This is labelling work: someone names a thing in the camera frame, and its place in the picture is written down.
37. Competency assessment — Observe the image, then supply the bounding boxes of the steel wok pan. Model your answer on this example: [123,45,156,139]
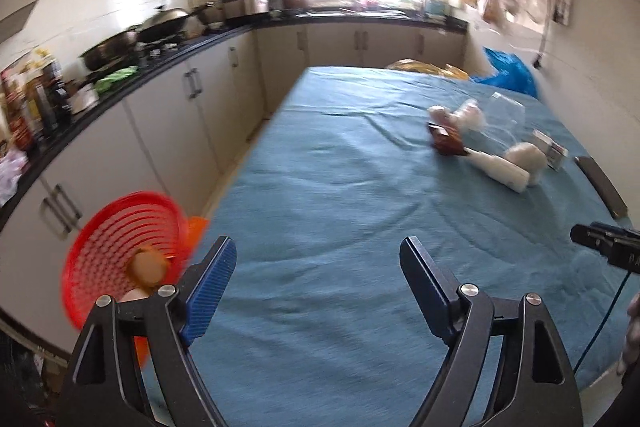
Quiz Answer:
[80,29,141,70]

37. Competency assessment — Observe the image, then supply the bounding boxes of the green cloth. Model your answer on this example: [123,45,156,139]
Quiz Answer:
[95,66,138,94]

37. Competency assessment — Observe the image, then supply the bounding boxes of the white seasoning container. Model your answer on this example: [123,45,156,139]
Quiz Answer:
[69,82,99,114]

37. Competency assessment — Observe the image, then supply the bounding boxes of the steel rice cooker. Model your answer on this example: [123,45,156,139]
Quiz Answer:
[220,0,271,25]

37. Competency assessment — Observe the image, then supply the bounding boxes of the crumpled clear plastic bags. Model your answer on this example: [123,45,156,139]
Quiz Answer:
[0,149,29,206]

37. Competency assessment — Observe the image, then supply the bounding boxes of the blue tablecloth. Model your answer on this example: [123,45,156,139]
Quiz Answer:
[150,66,640,427]

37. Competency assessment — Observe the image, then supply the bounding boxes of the white plastic bottle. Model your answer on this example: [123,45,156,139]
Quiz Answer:
[465,147,531,194]

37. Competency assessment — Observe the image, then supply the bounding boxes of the black power cable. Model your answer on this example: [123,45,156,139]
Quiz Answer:
[534,0,566,68]

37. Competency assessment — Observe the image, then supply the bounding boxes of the row of condiment bottles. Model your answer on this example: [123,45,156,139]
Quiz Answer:
[0,49,71,150]

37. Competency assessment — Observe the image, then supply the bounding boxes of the crumpled white tissue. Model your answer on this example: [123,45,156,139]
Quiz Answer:
[502,142,548,185]

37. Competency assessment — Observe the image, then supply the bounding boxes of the blue plastic bag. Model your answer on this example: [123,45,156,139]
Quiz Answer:
[470,47,540,100]

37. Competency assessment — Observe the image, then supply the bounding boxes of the black kitchen countertop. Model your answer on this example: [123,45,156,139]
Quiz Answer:
[0,9,468,233]

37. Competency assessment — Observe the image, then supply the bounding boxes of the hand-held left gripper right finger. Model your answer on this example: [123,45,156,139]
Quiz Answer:
[399,236,585,427]

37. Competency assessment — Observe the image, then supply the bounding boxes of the black wok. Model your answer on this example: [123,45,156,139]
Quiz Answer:
[137,4,208,42]

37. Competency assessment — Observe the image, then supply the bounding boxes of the red plastic basket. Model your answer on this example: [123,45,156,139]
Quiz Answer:
[61,192,208,365]

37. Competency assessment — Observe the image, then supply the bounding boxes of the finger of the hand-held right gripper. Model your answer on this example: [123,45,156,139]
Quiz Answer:
[570,222,640,253]
[574,156,629,219]

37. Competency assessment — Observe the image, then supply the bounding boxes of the red-brown snack packet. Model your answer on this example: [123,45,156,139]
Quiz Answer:
[427,123,468,156]

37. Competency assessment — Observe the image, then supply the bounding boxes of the round brown object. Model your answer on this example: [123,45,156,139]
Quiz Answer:
[129,248,167,286]

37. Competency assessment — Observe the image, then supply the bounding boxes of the person's right hand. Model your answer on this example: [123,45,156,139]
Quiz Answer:
[617,304,640,378]

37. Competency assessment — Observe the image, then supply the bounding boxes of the beige lower kitchen cabinets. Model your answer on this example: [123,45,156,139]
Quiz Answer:
[0,24,468,358]

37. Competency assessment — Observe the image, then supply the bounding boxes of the thin blue cable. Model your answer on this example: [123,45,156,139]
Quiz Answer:
[574,271,628,372]

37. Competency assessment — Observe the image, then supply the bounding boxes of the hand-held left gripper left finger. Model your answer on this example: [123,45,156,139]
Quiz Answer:
[56,236,237,427]

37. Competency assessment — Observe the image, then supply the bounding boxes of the clear bag with white items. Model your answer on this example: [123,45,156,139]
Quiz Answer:
[482,91,526,148]

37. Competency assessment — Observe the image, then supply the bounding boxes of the gas stove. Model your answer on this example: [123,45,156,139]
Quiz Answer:
[135,34,192,58]

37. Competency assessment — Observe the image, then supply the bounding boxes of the small white carton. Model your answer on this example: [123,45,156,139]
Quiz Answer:
[531,129,569,171]

